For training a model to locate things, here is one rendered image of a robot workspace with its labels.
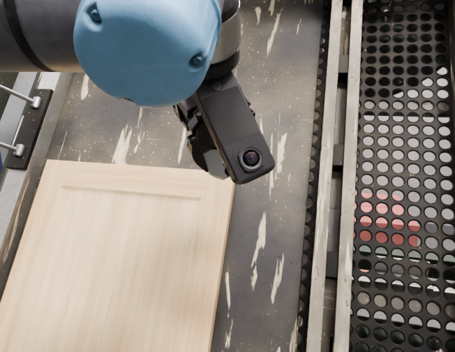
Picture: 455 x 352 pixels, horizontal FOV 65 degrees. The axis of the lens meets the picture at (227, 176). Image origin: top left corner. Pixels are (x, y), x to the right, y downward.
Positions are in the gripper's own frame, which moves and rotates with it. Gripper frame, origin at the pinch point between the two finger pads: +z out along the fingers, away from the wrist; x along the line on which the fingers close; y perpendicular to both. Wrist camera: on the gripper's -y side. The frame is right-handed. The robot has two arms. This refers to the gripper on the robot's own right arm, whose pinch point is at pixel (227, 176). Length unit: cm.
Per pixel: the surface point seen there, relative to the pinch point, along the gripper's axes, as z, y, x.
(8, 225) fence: 22, 27, 39
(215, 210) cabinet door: 17.2, 5.4, 1.0
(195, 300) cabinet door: 21.9, -6.3, 11.5
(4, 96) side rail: 22, 70, 34
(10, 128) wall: 306, 429, 135
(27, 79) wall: 219, 388, 74
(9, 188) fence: 20, 35, 37
